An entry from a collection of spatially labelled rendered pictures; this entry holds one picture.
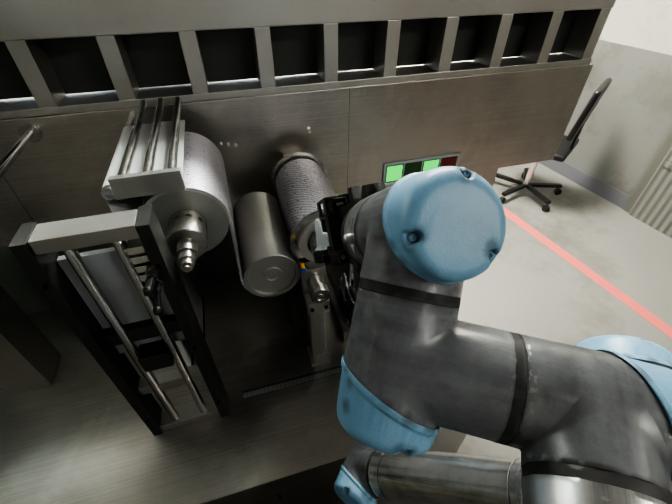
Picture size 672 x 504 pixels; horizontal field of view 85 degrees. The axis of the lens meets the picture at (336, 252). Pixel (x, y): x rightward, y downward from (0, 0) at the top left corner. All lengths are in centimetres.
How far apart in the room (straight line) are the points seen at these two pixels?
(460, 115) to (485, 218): 93
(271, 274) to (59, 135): 55
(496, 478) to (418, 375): 30
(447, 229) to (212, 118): 79
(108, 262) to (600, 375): 58
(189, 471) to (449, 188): 80
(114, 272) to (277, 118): 54
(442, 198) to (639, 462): 17
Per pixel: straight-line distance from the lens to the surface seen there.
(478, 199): 24
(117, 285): 65
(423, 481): 60
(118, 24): 92
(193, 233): 64
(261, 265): 77
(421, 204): 22
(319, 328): 88
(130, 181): 62
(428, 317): 25
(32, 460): 108
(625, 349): 56
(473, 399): 26
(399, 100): 105
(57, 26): 95
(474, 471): 56
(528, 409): 26
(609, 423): 27
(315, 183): 82
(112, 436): 101
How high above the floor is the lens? 172
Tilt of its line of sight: 41 degrees down
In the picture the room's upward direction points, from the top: straight up
